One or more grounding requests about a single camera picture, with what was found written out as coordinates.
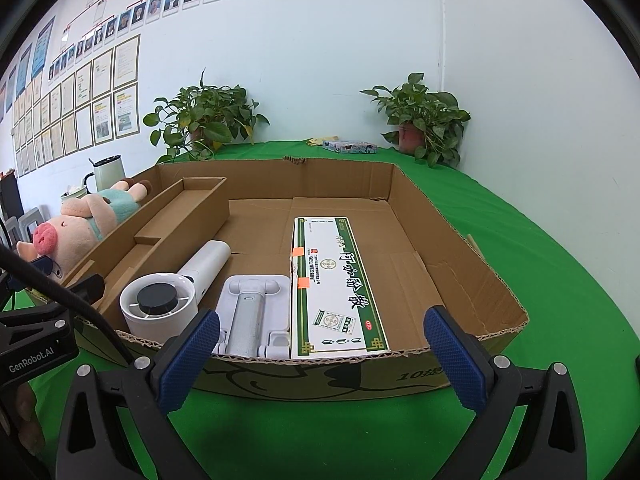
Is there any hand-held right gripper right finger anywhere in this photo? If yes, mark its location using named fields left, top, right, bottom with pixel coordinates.
left=423, top=305, right=587, bottom=480

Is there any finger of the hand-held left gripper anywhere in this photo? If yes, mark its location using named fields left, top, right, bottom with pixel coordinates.
left=0, top=255, right=56, bottom=295
left=47, top=274, right=107, bottom=311

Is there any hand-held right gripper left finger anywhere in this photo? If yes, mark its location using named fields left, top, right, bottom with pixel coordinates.
left=54, top=307, right=222, bottom=480

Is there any pink pig plush toy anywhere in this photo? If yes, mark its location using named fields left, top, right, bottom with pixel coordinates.
left=16, top=178, right=153, bottom=281

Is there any white folding phone stand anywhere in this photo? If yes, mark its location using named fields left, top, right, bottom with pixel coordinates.
left=212, top=275, right=293, bottom=360

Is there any white handheld fan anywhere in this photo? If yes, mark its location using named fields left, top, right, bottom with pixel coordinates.
left=119, top=240, right=232, bottom=348

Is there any small cardboard tray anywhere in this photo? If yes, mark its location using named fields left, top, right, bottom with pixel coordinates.
left=95, top=176, right=232, bottom=318

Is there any white and green medicine box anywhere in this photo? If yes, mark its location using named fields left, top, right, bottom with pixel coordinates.
left=290, top=216, right=391, bottom=359

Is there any large cardboard box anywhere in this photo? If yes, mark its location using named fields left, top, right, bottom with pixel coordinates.
left=60, top=155, right=530, bottom=403

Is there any person's left hand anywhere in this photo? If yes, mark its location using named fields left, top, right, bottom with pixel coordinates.
left=12, top=382, right=47, bottom=461

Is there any grey plastic stool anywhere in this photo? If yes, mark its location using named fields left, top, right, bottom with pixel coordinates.
left=20, top=207, right=43, bottom=241

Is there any black panel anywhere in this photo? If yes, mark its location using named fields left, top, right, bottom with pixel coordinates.
left=0, top=174, right=23, bottom=218

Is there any green tablecloth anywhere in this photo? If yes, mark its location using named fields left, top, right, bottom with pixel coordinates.
left=0, top=140, right=631, bottom=480

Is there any bushy potted pothos plant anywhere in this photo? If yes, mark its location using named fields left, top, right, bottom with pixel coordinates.
left=142, top=69, right=271, bottom=163

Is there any blue tissue pack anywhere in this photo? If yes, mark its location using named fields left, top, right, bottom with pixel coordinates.
left=322, top=140, right=377, bottom=155

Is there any potted plant in red pot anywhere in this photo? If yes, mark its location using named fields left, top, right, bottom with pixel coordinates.
left=360, top=73, right=472, bottom=168

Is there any black cable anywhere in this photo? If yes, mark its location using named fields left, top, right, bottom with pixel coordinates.
left=0, top=244, right=138, bottom=361

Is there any wall of framed documents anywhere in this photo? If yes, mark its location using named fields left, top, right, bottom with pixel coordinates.
left=10, top=34, right=142, bottom=178

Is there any row of blue-framed wall boards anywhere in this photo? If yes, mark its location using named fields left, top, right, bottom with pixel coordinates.
left=0, top=15, right=57, bottom=126

